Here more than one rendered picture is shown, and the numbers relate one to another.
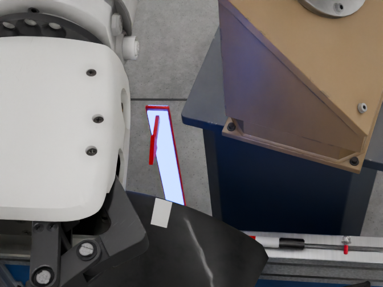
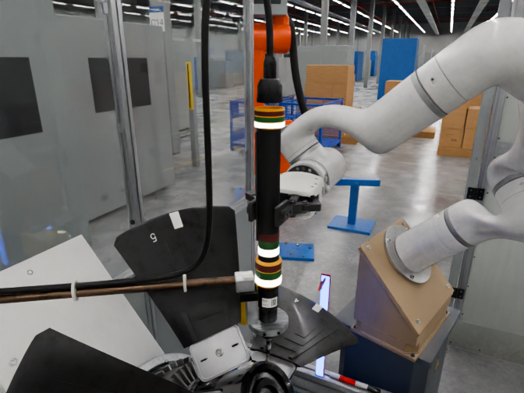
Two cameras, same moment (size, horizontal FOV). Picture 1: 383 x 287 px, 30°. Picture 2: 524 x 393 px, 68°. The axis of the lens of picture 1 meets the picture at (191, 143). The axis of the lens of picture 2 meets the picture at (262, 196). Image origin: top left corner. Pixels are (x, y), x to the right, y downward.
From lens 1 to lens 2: 0.44 m
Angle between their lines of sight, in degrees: 38
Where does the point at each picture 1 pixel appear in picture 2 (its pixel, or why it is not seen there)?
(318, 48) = (400, 288)
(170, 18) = not seen: hidden behind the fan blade
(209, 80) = (349, 309)
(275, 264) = not seen: outside the picture
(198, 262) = (327, 326)
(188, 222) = (327, 315)
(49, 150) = (301, 184)
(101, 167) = (313, 189)
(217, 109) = (350, 320)
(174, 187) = not seen: hidden behind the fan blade
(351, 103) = (412, 316)
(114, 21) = (325, 176)
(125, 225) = (316, 202)
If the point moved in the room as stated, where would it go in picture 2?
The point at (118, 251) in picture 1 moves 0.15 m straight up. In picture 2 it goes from (313, 204) to (317, 107)
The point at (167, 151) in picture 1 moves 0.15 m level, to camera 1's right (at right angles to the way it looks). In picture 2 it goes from (324, 301) to (384, 309)
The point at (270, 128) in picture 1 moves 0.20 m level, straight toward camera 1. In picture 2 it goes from (373, 327) to (358, 375)
